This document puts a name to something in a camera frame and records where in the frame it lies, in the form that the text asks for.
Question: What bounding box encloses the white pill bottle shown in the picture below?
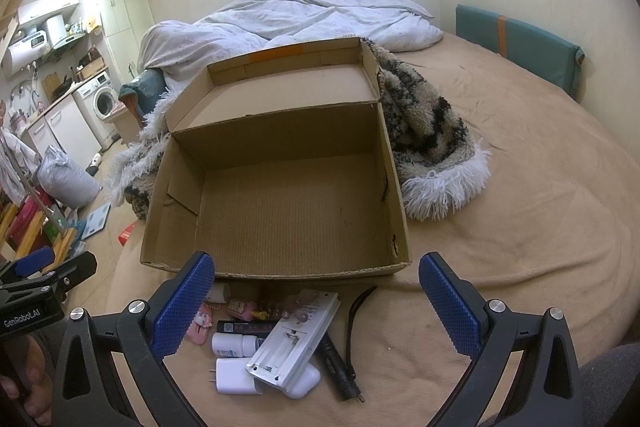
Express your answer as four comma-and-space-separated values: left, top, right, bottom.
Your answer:
210, 333, 264, 358

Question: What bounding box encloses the white wall charger plug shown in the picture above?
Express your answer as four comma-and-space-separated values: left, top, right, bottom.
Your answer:
212, 358, 262, 395

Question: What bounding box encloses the grey plastic bag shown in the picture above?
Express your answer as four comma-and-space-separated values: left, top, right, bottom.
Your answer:
37, 145, 102, 209

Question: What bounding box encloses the bathroom scale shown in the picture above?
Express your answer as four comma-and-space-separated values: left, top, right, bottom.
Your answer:
80, 202, 111, 241

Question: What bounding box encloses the shaggy black white blanket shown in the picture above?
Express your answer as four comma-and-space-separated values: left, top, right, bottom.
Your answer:
105, 38, 490, 221

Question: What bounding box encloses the open cardboard box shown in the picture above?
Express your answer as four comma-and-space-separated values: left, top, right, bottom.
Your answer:
140, 38, 411, 281

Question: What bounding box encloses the white earbuds case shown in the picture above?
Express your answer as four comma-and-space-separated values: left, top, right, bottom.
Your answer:
284, 363, 321, 400

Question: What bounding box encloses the teal pillow at bedside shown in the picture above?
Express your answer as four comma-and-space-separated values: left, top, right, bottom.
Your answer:
118, 68, 166, 120

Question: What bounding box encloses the white washing machine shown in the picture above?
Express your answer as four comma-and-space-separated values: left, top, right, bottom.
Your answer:
73, 70, 118, 150

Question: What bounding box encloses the white water heater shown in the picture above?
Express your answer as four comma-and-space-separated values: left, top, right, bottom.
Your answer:
1, 30, 50, 77

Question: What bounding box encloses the teal cushion with orange stripe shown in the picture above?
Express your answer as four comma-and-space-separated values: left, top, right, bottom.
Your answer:
454, 4, 585, 98

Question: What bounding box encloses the black labelled battery stick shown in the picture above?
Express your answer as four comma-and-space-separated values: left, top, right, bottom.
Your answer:
216, 320, 277, 338

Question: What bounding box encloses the yellow wooden rack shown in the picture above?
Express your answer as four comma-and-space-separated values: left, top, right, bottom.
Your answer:
1, 202, 77, 271

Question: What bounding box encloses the black flashlight with strap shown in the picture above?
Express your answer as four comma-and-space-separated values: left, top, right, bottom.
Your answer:
316, 285, 378, 403

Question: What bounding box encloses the white kitchen cabinet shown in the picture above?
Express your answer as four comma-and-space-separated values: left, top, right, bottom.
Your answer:
22, 94, 101, 168

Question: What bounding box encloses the pink patterned small case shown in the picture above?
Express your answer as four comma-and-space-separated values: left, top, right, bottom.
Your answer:
226, 298, 257, 322

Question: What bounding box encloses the pink plush coin purse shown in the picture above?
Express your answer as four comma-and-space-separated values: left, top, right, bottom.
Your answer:
186, 303, 214, 346

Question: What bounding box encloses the person left hand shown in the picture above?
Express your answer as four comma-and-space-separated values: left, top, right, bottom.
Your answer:
1, 335, 52, 426

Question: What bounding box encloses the white duvet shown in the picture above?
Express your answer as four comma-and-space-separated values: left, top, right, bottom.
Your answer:
138, 0, 444, 87

